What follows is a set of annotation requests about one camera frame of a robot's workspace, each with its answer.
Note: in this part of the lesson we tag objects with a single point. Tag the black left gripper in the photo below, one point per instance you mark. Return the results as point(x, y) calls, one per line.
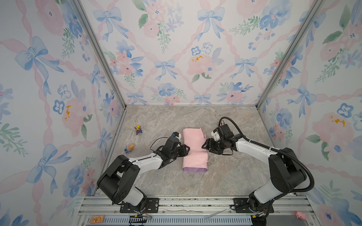
point(184, 152)

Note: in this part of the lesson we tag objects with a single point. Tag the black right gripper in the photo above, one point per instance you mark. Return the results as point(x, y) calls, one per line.
point(207, 143)

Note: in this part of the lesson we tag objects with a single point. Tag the purple pink wrapping paper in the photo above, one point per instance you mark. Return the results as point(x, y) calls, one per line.
point(197, 158)

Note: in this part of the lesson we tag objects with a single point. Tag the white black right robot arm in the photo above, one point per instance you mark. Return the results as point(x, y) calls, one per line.
point(285, 171)

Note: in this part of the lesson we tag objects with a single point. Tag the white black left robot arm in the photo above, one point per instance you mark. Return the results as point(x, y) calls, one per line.
point(117, 182)

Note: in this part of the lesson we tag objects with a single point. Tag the purple yellow toy figure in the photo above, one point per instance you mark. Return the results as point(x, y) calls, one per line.
point(138, 130)

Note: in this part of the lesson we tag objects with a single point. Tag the orange blue toy figure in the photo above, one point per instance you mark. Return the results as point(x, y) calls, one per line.
point(129, 148)

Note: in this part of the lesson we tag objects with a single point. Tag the orange tag label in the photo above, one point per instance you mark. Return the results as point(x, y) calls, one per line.
point(97, 219)

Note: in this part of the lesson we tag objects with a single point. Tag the pink pig toy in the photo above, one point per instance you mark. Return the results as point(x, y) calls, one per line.
point(300, 215)

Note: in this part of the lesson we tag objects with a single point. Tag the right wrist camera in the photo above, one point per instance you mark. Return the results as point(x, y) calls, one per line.
point(222, 132)

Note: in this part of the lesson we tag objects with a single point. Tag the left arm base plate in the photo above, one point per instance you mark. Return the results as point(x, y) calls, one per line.
point(147, 205)

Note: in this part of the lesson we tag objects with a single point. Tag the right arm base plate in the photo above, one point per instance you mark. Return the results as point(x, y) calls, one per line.
point(245, 205)

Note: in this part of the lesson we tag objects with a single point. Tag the aluminium front rail frame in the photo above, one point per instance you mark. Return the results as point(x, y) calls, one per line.
point(196, 211)

